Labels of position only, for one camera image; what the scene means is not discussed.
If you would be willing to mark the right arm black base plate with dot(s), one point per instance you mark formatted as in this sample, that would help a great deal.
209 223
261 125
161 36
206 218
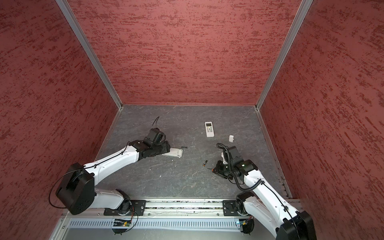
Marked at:
233 208

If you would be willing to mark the left aluminium corner post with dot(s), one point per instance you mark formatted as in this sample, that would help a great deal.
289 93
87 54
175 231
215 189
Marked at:
79 33

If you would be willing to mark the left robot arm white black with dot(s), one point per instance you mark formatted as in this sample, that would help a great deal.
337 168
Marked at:
77 188

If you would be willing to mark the right base connector wiring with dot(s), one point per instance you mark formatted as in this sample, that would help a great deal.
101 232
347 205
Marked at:
246 225

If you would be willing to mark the aluminium front rail frame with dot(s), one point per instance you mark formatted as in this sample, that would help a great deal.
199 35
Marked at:
168 209

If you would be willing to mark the perforated cable duct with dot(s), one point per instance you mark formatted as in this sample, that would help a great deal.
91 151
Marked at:
168 224

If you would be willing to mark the white remote orange button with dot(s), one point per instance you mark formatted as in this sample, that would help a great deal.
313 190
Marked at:
178 153

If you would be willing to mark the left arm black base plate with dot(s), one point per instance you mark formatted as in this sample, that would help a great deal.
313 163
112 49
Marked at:
136 207

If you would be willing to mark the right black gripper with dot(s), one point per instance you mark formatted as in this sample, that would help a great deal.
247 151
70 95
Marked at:
218 171

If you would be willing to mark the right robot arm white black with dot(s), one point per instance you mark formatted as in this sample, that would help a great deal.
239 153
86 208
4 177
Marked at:
260 201

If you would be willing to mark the base connector wiring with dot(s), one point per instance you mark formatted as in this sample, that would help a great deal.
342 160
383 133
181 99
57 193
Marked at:
246 225
123 223

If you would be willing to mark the right aluminium corner post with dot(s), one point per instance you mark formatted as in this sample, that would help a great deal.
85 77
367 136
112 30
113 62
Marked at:
291 35

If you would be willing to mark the left base connector wiring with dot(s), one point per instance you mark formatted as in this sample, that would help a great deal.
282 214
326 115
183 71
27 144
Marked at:
123 223

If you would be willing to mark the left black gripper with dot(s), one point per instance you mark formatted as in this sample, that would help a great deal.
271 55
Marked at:
166 147

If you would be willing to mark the aluminium corner post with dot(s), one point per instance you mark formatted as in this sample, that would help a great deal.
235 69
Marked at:
79 33
291 35

